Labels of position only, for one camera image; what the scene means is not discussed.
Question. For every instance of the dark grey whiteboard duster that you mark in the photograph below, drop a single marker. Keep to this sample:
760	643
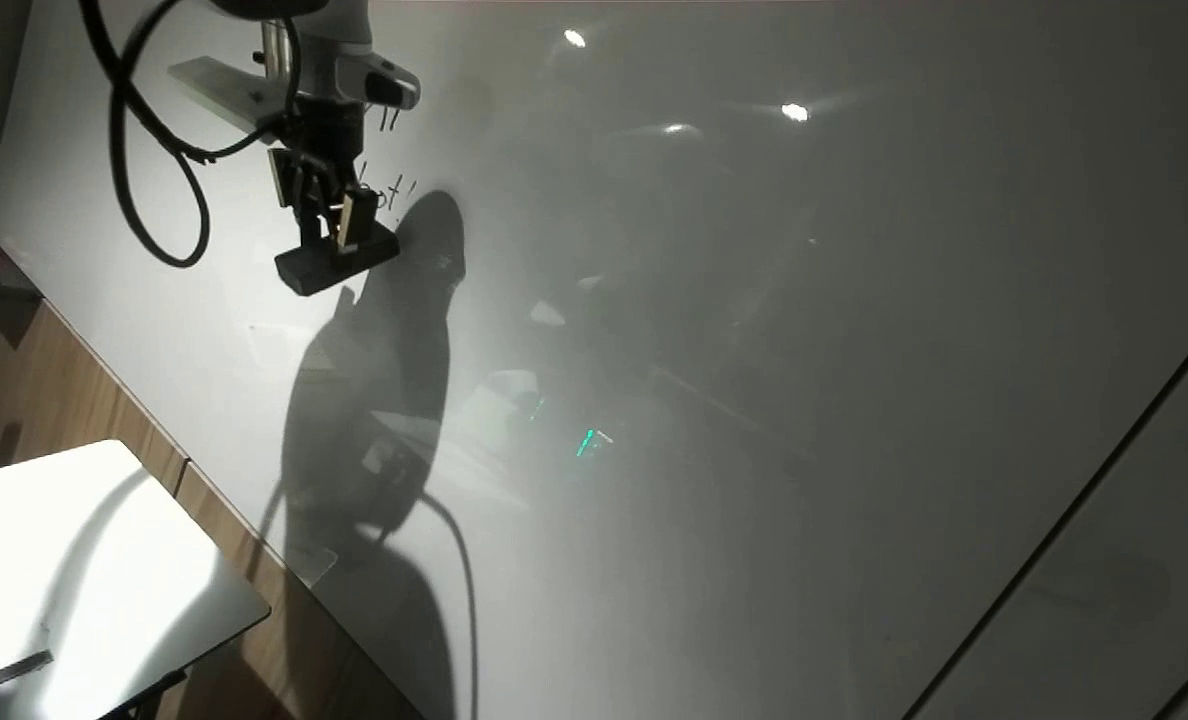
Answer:
318	266

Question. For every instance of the white glossy whiteboard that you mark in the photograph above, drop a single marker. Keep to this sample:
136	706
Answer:
743	356

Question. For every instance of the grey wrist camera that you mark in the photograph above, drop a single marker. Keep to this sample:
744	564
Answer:
228	94

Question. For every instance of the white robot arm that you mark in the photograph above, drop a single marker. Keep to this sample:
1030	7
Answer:
335	79

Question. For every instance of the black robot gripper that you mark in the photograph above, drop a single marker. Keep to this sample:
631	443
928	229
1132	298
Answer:
314	164

